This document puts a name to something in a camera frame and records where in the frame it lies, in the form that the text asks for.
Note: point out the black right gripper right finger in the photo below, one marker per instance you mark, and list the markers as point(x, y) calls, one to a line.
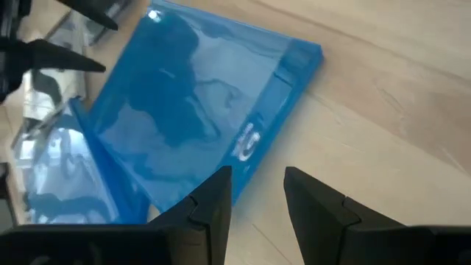
point(324, 228)

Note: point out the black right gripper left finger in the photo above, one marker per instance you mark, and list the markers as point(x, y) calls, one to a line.
point(206, 221)

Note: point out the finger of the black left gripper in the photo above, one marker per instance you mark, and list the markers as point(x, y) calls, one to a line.
point(55, 57)
point(93, 13)

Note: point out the clear CD jewel case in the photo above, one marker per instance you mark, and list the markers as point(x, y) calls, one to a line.
point(48, 95)
point(66, 33)

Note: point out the blue plastic disc case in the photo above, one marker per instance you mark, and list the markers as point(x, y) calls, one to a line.
point(66, 176)
point(191, 92)

